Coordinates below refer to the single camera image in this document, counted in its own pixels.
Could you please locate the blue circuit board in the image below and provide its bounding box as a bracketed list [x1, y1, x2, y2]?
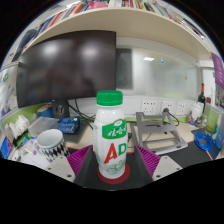
[58, 116, 81, 135]

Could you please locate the black white diamond pattern mug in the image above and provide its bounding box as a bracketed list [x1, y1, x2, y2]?
[35, 128, 71, 164]

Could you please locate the white jar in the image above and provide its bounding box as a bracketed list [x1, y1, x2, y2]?
[189, 101, 205, 125]

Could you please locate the flat round red coaster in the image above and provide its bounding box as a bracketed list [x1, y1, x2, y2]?
[96, 162, 132, 185]

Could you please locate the coiled blue cable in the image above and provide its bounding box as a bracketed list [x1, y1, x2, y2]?
[193, 132, 215, 162]

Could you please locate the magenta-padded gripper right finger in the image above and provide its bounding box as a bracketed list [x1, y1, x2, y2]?
[127, 144, 184, 188]

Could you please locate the translucent purple water bottle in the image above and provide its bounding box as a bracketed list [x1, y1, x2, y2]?
[214, 113, 224, 150]

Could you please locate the clear plastic box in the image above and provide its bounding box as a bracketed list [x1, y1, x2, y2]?
[28, 116, 61, 138]

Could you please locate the grey metal laptop stand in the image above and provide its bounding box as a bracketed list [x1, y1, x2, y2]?
[130, 111, 190, 156]

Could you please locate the white wall socket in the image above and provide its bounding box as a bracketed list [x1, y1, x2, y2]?
[160, 100, 177, 116]
[176, 101, 189, 116]
[141, 99, 159, 116]

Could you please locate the dark wine bottle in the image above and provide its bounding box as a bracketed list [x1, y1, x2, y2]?
[197, 83, 207, 105]

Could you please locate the purple hanging banner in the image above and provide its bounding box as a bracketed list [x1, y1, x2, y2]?
[210, 52, 224, 91]

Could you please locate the white drink bottle green cap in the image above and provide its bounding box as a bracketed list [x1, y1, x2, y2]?
[92, 90, 128, 180]

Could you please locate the black computer monitor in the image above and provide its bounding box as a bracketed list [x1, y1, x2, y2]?
[15, 29, 118, 120]

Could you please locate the blue round tin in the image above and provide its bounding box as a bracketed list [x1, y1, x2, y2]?
[36, 104, 55, 119]

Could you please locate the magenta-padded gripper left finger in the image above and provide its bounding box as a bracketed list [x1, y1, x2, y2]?
[45, 144, 99, 188]

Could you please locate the black desk mat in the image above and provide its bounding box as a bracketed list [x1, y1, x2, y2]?
[66, 143, 222, 192]

